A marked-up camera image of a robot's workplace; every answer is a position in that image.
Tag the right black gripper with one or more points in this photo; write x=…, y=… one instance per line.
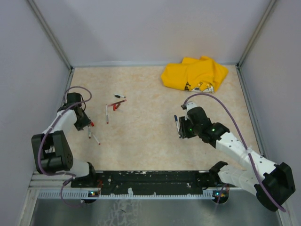
x=183, y=122

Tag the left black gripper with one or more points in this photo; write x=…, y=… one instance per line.
x=87, y=121

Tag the white pen red tip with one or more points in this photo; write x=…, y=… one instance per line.
x=106, y=113

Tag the white pen blue markings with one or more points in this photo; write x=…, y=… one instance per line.
x=89, y=132

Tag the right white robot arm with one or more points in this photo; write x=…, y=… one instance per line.
x=271, y=183

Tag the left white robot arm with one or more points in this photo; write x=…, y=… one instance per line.
x=52, y=153

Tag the black capped marker pen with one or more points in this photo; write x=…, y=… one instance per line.
x=119, y=96

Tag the dark red pen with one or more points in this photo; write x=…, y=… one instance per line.
x=119, y=102

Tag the yellow folded t-shirt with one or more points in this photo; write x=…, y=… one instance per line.
x=195, y=75

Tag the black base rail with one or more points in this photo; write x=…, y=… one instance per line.
x=182, y=182

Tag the white slotted cable duct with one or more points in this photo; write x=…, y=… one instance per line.
x=91, y=195

